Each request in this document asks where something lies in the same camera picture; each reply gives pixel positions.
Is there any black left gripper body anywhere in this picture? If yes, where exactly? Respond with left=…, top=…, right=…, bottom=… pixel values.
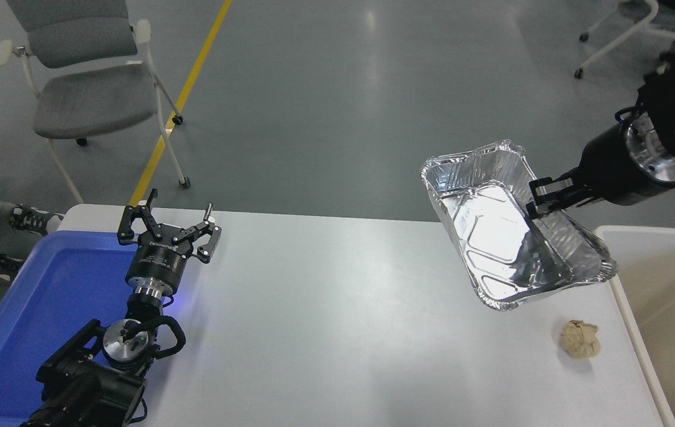
left=125, top=239, right=193, bottom=287

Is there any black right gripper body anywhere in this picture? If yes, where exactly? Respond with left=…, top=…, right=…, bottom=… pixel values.
left=578, top=123, right=675, bottom=207

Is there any silver foil tray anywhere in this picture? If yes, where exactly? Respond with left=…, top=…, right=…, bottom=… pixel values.
left=421, top=139, right=618, bottom=312

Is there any blue plastic tray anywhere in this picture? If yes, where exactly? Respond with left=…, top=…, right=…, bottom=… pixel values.
left=0, top=230, right=199, bottom=427

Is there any grey chair with armrests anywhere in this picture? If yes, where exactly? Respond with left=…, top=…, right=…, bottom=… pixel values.
left=0, top=0, right=192, bottom=205

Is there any crumpled tan paper ball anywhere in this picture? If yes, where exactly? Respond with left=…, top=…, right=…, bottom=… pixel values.
left=560, top=319, right=601, bottom=359

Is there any white-framed wheeled chair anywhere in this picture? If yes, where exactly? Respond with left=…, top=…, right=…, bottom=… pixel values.
left=574, top=0, right=675, bottom=81

